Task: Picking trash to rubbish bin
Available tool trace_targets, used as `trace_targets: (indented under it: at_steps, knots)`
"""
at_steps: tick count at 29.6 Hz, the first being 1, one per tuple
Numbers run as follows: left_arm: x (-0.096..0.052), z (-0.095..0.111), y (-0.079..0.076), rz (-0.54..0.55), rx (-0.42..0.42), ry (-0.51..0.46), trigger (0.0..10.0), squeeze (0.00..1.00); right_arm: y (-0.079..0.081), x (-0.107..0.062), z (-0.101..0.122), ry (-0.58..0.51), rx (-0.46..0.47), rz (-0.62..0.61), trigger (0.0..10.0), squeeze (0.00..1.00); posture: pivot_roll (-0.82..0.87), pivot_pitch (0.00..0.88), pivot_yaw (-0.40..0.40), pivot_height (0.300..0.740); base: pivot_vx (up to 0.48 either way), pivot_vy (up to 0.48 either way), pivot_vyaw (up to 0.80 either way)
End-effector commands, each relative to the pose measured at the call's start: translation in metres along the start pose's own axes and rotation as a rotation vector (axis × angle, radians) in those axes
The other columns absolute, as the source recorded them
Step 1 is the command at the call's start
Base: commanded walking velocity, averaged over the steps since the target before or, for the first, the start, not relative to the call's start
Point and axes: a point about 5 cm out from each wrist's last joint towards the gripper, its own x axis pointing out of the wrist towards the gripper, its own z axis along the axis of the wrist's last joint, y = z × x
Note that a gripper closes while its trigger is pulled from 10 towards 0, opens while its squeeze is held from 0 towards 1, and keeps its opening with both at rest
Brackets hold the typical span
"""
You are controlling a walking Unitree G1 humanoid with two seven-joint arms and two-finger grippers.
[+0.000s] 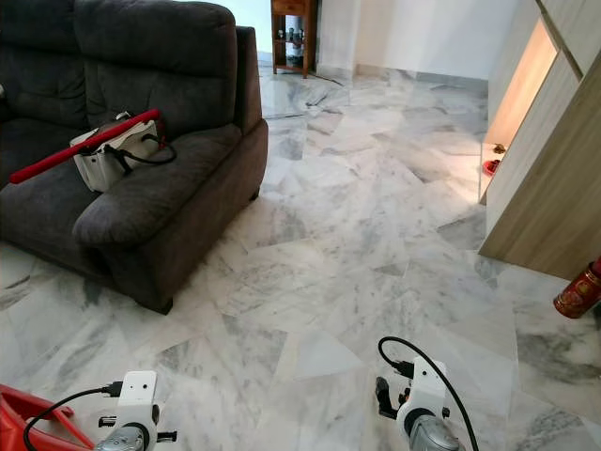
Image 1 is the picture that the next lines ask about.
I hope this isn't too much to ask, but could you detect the red plastic stool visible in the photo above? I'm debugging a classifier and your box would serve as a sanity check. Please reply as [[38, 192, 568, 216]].
[[0, 383, 69, 451]]

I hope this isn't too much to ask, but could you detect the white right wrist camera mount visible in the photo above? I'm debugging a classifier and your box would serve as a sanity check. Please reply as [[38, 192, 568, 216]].
[[394, 355, 450, 438]]

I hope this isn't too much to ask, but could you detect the dark grey fabric sofa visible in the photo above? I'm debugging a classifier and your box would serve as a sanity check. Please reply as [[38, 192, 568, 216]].
[[0, 0, 269, 316]]

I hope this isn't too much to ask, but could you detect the black bag strap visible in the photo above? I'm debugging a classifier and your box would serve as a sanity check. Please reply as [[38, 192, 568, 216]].
[[117, 132, 177, 172]]

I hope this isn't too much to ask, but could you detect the white handbag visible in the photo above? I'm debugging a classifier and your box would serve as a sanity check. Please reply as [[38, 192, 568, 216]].
[[69, 113, 165, 194]]

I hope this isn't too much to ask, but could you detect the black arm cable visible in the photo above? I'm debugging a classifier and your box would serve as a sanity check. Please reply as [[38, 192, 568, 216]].
[[23, 381, 125, 451], [378, 336, 482, 451]]

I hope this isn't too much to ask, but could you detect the thin black floor cable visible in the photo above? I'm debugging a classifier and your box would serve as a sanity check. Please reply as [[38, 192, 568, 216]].
[[305, 72, 348, 88]]

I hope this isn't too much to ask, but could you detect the brown wooden shelf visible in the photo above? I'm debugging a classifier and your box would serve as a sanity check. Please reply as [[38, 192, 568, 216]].
[[270, 0, 318, 79]]

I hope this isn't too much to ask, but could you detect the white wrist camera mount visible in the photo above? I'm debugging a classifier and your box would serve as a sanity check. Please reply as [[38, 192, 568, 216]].
[[394, 355, 450, 438], [99, 370, 177, 447]]

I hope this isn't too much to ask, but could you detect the red patterned can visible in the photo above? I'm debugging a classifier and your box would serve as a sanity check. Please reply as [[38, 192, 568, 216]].
[[553, 256, 601, 320]]

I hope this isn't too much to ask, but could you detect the long red stick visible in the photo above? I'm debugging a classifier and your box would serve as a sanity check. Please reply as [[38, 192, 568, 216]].
[[8, 108, 162, 185]]

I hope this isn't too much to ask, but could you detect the light wood lit cabinet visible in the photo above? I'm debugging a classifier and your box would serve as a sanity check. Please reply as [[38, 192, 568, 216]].
[[477, 0, 601, 281]]

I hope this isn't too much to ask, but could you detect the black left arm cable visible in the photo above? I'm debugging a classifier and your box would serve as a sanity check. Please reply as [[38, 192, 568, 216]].
[[23, 381, 125, 451]]

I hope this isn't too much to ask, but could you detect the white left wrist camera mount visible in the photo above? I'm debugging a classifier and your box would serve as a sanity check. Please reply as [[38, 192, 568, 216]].
[[99, 370, 177, 447]]

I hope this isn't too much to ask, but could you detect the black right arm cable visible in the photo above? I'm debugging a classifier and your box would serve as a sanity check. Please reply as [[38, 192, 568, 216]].
[[378, 336, 482, 451]]

